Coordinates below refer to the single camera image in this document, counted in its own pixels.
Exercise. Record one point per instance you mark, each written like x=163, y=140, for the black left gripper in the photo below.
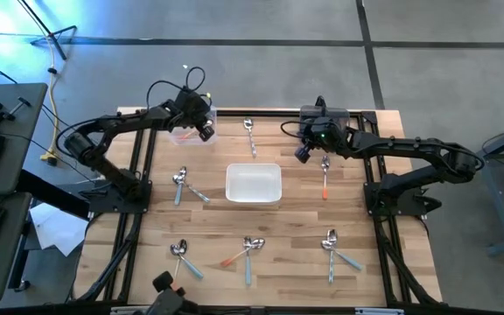
x=195, y=118

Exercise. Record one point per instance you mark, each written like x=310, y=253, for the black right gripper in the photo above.
x=322, y=146

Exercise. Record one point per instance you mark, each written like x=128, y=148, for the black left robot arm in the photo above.
x=116, y=124

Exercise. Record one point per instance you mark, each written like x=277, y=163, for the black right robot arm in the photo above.
x=409, y=146

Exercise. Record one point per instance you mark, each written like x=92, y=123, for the clear plastic bin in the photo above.
x=177, y=139

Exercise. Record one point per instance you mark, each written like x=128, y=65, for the grey translucent plastic bin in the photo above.
x=335, y=111

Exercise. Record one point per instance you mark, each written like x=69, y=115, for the white plastic bin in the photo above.
x=254, y=184

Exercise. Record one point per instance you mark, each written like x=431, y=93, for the black tripod stand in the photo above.
x=42, y=30

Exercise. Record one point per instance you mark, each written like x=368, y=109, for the white paper sheet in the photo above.
x=55, y=227

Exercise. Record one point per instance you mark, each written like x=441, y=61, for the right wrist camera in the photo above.
x=323, y=131

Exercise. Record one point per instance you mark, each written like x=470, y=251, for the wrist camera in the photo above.
x=323, y=131
x=193, y=102

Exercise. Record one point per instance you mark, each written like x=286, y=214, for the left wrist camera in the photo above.
x=193, y=102

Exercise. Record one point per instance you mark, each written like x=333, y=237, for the black aluminium table frame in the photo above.
x=256, y=113

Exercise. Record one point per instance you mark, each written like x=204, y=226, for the silver bracket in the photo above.
x=129, y=310
x=379, y=311

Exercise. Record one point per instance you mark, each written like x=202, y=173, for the blue-grey desk frame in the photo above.
x=499, y=205

